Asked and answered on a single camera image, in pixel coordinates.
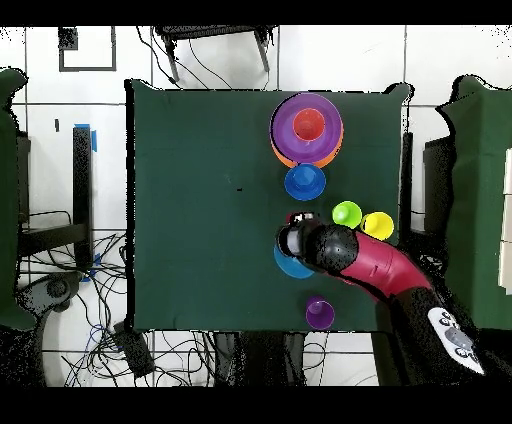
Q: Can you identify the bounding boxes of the dark blue plastic bowl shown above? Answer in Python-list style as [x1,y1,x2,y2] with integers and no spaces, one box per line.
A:
[283,162,327,202]

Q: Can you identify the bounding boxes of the light blue plastic bowl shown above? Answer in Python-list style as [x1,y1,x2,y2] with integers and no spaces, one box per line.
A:
[272,243,317,280]

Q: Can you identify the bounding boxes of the large yellow plastic bowl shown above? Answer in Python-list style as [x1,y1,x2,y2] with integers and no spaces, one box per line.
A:
[270,135,345,170]

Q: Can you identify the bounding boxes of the purple plastic bowl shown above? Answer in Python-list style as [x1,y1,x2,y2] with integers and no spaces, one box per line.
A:
[270,92,345,165]

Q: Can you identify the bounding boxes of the red plastic cup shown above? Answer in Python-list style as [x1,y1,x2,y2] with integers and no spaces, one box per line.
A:
[292,107,326,142]

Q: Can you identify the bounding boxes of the green plastic cup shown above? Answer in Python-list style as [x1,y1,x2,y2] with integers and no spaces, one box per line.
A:
[331,200,364,231]

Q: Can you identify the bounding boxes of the yellow plastic cup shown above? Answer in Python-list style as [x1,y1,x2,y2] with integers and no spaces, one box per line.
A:
[360,210,396,243]

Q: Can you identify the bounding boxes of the purple plastic cup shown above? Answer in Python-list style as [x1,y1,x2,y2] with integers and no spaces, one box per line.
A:
[305,295,336,332]

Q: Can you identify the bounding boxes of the dark green tablecloth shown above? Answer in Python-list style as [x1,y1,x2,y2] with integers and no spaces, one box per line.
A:
[124,78,413,335]

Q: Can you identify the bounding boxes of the green cloth side table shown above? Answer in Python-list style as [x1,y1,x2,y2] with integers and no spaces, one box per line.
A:
[437,75,512,331]
[0,67,39,331]

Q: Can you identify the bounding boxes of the white boxes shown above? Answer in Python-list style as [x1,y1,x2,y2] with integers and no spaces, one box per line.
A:
[497,147,512,295]

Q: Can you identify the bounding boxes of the black metal stool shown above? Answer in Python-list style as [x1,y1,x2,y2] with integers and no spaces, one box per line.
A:
[153,25,277,85]

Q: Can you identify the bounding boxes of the black power strip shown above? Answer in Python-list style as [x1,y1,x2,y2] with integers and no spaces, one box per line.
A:
[113,321,156,379]

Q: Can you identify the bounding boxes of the blue tape strip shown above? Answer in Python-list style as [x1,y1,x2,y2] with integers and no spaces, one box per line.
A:
[74,122,98,154]

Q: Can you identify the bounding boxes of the black chair base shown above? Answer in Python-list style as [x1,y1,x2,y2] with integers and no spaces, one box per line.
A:
[15,271,85,317]

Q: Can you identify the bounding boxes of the black table frame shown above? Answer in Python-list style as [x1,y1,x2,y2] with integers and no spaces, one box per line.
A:
[17,126,94,270]
[400,131,414,245]

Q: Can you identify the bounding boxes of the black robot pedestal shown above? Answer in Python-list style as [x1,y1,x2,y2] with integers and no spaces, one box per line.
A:
[213,331,307,387]

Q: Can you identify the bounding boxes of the tangle of floor cables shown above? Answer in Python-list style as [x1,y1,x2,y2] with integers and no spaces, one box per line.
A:
[17,209,217,387]

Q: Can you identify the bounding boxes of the black square floor frame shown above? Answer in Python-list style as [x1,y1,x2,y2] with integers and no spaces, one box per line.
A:
[58,26,118,73]

